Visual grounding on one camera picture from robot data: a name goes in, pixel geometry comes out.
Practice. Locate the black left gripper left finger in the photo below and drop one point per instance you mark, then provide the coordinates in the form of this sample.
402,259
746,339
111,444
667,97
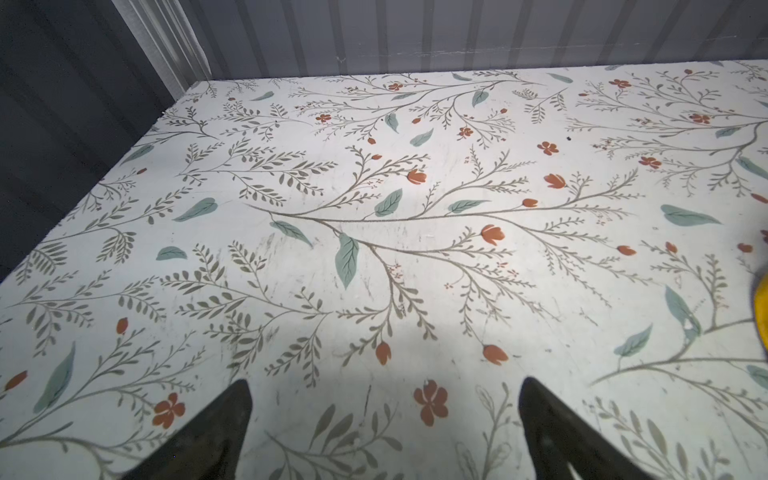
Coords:
208,446

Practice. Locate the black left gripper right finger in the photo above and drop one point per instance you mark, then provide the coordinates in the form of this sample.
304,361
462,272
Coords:
560,443

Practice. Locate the yellow cloth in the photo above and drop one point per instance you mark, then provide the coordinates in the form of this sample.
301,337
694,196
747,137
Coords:
760,307

